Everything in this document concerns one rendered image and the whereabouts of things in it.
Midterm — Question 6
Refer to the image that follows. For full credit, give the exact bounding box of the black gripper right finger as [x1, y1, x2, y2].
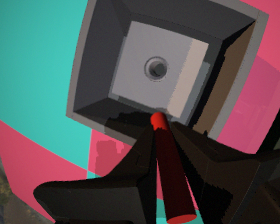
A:
[171, 121, 280, 224]

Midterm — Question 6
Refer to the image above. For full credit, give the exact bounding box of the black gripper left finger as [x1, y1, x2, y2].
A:
[34, 125, 157, 224]

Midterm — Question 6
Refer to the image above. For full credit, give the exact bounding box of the red peg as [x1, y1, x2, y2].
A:
[151, 112, 197, 224]

